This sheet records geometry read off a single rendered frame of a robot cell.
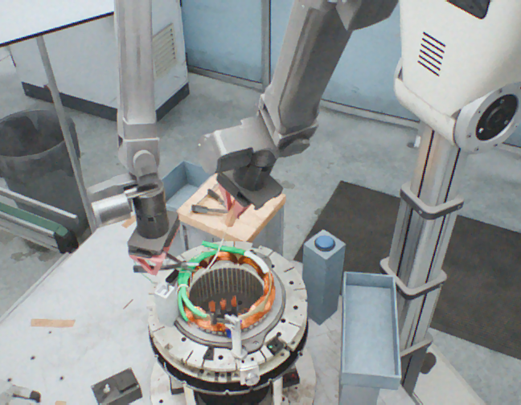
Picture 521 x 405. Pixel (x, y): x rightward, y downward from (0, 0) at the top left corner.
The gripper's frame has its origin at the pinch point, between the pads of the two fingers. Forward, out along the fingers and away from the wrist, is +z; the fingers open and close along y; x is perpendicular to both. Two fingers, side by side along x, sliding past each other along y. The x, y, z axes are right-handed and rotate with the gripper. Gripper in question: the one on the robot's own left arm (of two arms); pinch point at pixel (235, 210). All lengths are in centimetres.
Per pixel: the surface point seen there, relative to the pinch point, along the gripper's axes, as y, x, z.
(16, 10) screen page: -101, 21, 33
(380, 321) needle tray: 30.4, 21.1, 20.6
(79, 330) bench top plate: -21, -12, 67
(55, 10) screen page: -98, 32, 34
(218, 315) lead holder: 10.4, -10.6, 10.4
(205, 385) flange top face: 15.3, -12.7, 29.3
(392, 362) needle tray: 37.2, 14.6, 18.9
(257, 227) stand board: -4.1, 21.7, 28.0
